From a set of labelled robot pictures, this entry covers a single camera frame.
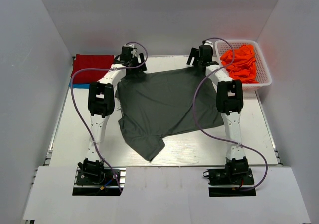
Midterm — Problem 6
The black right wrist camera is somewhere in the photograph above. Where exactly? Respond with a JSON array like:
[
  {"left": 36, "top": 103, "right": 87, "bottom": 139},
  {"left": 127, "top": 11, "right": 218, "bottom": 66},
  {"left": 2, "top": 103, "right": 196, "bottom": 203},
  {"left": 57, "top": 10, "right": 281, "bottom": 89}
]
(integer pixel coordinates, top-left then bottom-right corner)
[{"left": 199, "top": 44, "right": 213, "bottom": 60}]

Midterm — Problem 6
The dark grey t-shirt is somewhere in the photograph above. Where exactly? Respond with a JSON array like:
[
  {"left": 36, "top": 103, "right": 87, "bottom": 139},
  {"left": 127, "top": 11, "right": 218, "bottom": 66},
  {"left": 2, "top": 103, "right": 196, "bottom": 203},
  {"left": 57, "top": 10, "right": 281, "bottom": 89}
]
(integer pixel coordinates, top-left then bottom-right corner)
[{"left": 116, "top": 67, "right": 223, "bottom": 161}]

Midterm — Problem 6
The white plastic basket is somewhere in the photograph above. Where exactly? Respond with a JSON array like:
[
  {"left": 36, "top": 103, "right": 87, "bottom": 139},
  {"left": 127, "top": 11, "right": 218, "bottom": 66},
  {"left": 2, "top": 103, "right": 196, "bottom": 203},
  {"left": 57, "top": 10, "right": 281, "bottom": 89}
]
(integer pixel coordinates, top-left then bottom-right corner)
[{"left": 215, "top": 40, "right": 272, "bottom": 90}]

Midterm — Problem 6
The folded red t-shirt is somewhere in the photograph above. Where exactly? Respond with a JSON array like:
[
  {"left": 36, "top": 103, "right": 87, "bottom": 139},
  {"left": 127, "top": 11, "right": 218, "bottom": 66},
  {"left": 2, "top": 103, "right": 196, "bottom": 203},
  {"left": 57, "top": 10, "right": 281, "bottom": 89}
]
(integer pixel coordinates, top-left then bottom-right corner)
[{"left": 70, "top": 54, "right": 115, "bottom": 85}]

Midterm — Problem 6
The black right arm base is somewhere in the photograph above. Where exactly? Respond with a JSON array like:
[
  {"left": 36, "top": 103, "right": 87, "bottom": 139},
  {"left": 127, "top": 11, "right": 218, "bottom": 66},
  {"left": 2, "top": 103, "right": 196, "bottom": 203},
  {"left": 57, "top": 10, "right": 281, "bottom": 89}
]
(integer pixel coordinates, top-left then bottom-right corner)
[{"left": 203, "top": 157, "right": 256, "bottom": 197}]

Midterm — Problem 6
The folded blue t-shirt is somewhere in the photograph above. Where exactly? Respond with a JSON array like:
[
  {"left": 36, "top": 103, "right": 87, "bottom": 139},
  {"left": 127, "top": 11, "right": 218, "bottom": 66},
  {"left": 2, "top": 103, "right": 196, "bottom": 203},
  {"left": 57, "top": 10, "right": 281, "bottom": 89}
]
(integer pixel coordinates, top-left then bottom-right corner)
[{"left": 73, "top": 83, "right": 90, "bottom": 89}]

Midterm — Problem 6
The orange t-shirt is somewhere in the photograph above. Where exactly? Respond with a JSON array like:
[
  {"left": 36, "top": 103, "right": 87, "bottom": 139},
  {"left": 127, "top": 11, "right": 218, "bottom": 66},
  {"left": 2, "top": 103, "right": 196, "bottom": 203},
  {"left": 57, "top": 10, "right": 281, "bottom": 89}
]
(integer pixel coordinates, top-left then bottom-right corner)
[{"left": 220, "top": 44, "right": 258, "bottom": 84}]

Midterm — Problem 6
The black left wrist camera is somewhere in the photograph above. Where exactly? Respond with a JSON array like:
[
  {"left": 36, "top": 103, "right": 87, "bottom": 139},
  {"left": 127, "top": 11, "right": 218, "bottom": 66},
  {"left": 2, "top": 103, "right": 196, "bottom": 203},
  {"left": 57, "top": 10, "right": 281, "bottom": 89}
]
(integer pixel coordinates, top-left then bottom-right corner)
[{"left": 120, "top": 45, "right": 137, "bottom": 60}]

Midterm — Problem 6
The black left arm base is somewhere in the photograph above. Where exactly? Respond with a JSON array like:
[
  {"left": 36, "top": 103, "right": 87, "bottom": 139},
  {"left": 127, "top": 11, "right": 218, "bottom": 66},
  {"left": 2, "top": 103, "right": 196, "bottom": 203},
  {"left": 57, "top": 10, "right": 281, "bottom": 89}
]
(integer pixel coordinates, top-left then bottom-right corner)
[{"left": 72, "top": 159, "right": 126, "bottom": 197}]

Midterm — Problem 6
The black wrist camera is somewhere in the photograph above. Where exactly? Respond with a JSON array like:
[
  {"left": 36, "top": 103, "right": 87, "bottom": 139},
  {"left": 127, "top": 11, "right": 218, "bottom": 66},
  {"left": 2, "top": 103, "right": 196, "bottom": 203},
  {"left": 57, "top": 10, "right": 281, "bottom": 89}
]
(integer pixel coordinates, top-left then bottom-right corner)
[
  {"left": 120, "top": 45, "right": 137, "bottom": 60},
  {"left": 199, "top": 44, "right": 213, "bottom": 60}
]

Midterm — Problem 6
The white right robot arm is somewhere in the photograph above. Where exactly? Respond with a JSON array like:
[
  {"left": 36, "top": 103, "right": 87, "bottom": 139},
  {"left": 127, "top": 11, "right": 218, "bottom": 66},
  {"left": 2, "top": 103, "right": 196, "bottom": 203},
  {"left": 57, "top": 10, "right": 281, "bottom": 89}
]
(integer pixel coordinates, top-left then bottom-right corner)
[{"left": 187, "top": 45, "right": 247, "bottom": 163}]

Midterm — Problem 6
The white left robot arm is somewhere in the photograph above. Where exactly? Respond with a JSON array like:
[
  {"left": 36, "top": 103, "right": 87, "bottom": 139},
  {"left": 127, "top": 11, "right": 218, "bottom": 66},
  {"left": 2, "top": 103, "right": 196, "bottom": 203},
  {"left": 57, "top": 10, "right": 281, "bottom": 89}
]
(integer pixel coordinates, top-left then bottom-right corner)
[{"left": 86, "top": 53, "right": 147, "bottom": 161}]

